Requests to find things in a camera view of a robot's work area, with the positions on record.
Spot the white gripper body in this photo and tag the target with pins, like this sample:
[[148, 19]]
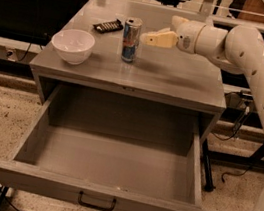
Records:
[[189, 36]]

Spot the redbull can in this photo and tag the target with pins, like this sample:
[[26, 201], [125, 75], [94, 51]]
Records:
[[131, 37]]

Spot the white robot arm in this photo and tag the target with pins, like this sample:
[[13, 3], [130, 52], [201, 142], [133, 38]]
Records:
[[238, 51]]

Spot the grey open drawer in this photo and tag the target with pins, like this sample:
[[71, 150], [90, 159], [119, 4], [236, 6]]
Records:
[[143, 154]]

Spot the grey cabinet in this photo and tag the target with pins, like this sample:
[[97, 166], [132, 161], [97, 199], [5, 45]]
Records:
[[164, 75]]

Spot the black snack bar wrapper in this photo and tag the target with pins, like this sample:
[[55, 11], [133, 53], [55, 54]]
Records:
[[106, 27]]

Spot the white bowl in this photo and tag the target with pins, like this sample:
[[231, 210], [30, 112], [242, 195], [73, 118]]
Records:
[[73, 46]]

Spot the black drawer handle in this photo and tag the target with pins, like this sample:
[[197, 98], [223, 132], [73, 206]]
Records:
[[96, 203]]

